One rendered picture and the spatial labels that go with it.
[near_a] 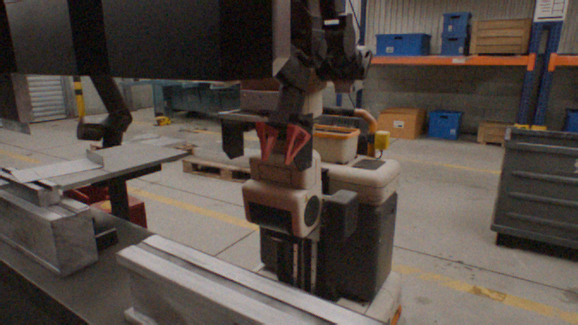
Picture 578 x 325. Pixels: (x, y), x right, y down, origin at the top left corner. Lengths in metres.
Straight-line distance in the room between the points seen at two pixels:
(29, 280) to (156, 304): 0.27
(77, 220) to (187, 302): 0.28
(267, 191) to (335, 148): 0.35
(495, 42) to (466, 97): 1.08
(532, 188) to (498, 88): 4.12
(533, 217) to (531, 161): 0.36
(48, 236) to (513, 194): 2.50
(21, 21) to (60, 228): 0.29
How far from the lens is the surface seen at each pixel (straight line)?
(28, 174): 0.76
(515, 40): 6.08
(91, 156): 0.80
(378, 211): 1.33
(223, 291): 0.39
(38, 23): 0.50
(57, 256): 0.64
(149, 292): 0.47
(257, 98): 1.10
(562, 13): 5.60
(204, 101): 7.40
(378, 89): 7.03
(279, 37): 0.32
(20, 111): 0.68
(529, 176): 2.66
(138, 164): 0.74
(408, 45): 5.97
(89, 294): 0.60
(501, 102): 6.70
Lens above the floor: 1.19
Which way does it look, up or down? 16 degrees down
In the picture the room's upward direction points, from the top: straight up
